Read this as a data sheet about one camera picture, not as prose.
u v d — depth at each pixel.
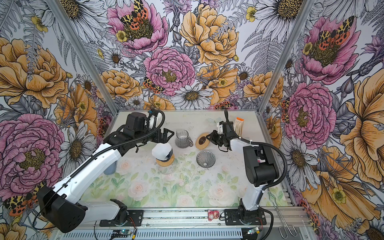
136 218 0.73
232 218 0.73
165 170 0.90
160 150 0.82
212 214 0.73
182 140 0.96
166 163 0.80
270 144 0.49
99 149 0.49
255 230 0.71
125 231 0.71
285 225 0.73
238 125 1.01
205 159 0.93
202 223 0.74
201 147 0.95
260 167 0.50
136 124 0.56
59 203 0.38
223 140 0.78
